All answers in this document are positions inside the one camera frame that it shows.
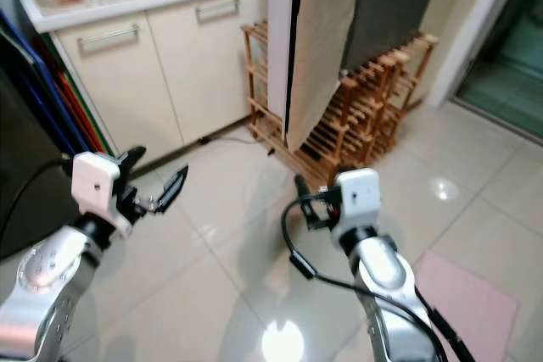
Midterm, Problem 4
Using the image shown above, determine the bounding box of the blue flat board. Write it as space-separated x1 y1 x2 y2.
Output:
0 10 94 159

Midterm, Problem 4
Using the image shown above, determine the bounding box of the thin black floor cable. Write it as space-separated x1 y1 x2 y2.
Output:
188 129 274 158

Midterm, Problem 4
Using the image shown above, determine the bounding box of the large dark glossy appliance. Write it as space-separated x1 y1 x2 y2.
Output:
0 65 86 259

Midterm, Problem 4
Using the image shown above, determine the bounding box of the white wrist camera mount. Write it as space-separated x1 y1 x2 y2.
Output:
70 151 122 237
331 168 382 246

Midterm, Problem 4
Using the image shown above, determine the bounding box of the green tinted glass door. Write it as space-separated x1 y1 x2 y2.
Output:
454 0 543 141

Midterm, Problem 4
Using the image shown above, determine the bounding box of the white door frame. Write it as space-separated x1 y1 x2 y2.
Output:
424 0 529 110

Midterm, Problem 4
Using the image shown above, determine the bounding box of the silver bar cabinet handle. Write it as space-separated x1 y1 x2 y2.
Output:
80 24 143 48
194 0 240 23

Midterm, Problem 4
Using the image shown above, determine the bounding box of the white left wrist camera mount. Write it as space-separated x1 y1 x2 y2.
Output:
70 151 122 237

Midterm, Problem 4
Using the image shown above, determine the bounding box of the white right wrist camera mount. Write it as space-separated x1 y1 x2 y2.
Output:
331 168 382 246

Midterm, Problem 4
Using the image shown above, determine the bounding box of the red flat board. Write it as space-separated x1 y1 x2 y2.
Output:
42 44 107 158

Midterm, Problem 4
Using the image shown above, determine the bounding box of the wooden slatted rack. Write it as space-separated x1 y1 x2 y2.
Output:
242 21 440 191

